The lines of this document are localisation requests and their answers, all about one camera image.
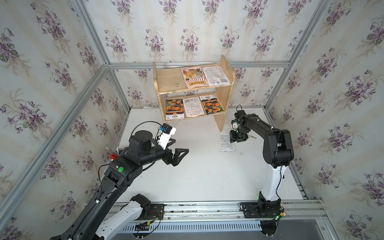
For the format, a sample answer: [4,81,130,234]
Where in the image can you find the wooden two-tier shelf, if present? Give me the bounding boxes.
[153,56,235,132]

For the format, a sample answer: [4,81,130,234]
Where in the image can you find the white text seed bag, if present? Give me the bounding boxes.
[218,134,236,152]

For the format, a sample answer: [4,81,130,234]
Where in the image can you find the white label seed bag middle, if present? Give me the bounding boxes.
[183,97,205,118]

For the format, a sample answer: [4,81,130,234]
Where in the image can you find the orange flower seed bag right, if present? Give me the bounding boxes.
[200,95,224,115]

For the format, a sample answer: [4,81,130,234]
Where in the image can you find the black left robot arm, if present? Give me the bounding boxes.
[53,125,189,240]

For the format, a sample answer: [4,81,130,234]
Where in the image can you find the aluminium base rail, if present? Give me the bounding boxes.
[70,199,328,240]

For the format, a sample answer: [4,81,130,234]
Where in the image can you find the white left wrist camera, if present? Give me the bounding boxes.
[155,124,177,150]

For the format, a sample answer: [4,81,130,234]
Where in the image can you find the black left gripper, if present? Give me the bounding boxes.
[137,138,189,167]

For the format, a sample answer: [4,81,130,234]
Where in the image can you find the orange flower seed bag left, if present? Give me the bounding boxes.
[165,99,185,121]

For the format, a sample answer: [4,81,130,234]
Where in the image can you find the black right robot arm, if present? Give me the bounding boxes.
[230,110,294,220]

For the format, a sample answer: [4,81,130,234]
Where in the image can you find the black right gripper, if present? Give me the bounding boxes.
[228,125,248,141]

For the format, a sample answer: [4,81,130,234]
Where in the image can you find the orange flower seed bag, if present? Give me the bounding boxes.
[165,99,185,121]
[200,95,224,115]

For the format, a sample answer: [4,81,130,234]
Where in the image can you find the white barcode seed bag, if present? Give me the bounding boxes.
[203,66,230,87]

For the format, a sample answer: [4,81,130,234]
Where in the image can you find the red items at table edge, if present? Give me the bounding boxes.
[106,148,124,161]

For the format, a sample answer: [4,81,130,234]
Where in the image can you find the colourful popcorn seed bag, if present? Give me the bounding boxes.
[181,67,209,89]

